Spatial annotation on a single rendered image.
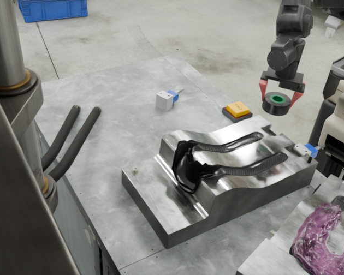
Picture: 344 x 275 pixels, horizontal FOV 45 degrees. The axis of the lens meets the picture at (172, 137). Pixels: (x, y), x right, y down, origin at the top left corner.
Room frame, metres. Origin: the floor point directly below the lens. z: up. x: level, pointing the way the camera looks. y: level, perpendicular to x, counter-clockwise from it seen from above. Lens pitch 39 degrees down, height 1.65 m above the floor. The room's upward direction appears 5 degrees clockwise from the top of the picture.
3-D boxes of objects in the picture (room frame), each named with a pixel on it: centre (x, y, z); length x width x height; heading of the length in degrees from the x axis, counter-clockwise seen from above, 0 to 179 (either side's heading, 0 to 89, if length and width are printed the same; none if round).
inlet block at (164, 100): (1.29, 0.01, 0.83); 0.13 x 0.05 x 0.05; 145
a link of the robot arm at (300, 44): (1.03, -0.30, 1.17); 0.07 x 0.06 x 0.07; 146
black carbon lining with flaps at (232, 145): (0.87, -0.16, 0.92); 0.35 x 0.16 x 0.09; 124
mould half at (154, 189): (0.87, -0.15, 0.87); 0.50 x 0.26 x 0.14; 124
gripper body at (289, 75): (1.04, -0.30, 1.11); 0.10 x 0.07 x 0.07; 74
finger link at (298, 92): (1.03, -0.33, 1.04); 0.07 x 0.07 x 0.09; 74
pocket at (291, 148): (0.95, -0.37, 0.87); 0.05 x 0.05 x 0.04; 34
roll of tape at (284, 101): (1.04, -0.30, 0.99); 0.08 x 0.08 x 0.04
